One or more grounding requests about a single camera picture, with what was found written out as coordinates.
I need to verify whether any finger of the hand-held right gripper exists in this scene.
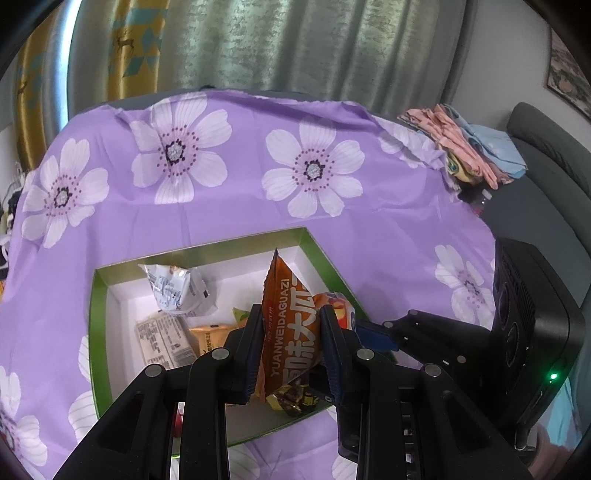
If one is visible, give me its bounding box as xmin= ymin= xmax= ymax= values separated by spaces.
xmin=355 ymin=309 xmax=496 ymax=371

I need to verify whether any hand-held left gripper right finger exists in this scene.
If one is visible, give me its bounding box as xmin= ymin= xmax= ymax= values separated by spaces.
xmin=320 ymin=305 xmax=534 ymax=480

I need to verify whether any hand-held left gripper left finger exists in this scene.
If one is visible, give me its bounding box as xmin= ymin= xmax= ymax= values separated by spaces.
xmin=54 ymin=302 xmax=265 ymax=480

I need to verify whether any red orange snack packet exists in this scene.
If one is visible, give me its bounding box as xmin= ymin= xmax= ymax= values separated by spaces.
xmin=261 ymin=248 xmax=326 ymax=402

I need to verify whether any tan blue-label snack packet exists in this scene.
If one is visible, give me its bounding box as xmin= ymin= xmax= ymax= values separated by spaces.
xmin=314 ymin=291 xmax=357 ymax=330

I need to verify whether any brown gold snack packet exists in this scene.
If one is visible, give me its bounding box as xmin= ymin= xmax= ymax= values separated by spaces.
xmin=267 ymin=381 xmax=333 ymax=418

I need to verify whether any white peanut snack packet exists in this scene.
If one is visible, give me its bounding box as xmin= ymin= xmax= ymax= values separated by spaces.
xmin=139 ymin=263 xmax=218 ymax=318

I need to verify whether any green cardboard box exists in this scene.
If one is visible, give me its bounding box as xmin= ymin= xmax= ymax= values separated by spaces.
xmin=88 ymin=226 xmax=370 ymax=457

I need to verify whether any grey sofa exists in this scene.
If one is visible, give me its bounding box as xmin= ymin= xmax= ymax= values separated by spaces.
xmin=457 ymin=102 xmax=591 ymax=324

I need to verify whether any purple floral cloth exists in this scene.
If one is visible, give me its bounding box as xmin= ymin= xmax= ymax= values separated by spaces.
xmin=0 ymin=90 xmax=497 ymax=480

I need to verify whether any yellow green printed cloth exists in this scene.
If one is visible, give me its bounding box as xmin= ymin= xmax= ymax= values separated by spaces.
xmin=445 ymin=152 xmax=481 ymax=185

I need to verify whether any light blue folded cloth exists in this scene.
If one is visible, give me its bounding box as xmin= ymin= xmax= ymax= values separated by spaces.
xmin=462 ymin=122 xmax=528 ymax=178

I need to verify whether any pile of folded clothes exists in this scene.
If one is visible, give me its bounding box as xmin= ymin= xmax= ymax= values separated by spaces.
xmin=399 ymin=104 xmax=515 ymax=188

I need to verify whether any grey-green curtain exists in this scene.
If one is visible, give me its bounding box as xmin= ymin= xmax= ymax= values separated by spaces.
xmin=157 ymin=0 xmax=476 ymax=112

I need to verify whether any gold patterned curtain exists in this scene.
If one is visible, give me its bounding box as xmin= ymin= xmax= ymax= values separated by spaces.
xmin=16 ymin=0 xmax=169 ymax=167

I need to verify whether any framed wall picture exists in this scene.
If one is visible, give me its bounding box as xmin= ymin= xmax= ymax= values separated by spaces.
xmin=546 ymin=32 xmax=591 ymax=109

